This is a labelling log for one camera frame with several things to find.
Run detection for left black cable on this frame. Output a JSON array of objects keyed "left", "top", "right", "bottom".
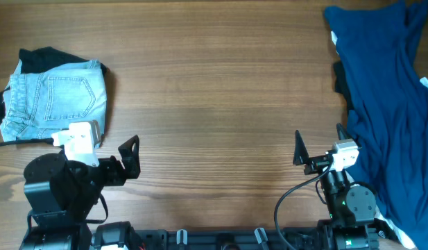
[{"left": 0, "top": 137, "right": 55, "bottom": 151}]

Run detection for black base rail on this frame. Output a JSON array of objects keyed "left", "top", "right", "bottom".
[{"left": 90, "top": 227, "right": 381, "bottom": 250}]

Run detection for black folded garment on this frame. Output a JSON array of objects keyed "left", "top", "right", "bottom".
[{"left": 0, "top": 47, "right": 107, "bottom": 124}]

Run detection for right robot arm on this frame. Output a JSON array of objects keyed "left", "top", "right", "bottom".
[{"left": 293, "top": 124, "right": 379, "bottom": 249}]

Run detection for right black cable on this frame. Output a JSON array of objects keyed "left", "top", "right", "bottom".
[{"left": 273, "top": 161, "right": 334, "bottom": 250}]

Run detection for black cable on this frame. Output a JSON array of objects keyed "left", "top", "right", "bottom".
[
  {"left": 273, "top": 161, "right": 334, "bottom": 250},
  {"left": 0, "top": 137, "right": 55, "bottom": 151}
]

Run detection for light blue denim shorts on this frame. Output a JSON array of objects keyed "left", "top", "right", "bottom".
[{"left": 0, "top": 60, "right": 108, "bottom": 142}]

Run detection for dark blue shirt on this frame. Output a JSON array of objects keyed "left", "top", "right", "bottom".
[{"left": 324, "top": 1, "right": 428, "bottom": 249}]

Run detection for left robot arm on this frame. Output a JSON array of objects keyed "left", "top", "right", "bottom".
[{"left": 20, "top": 135, "right": 140, "bottom": 249}]

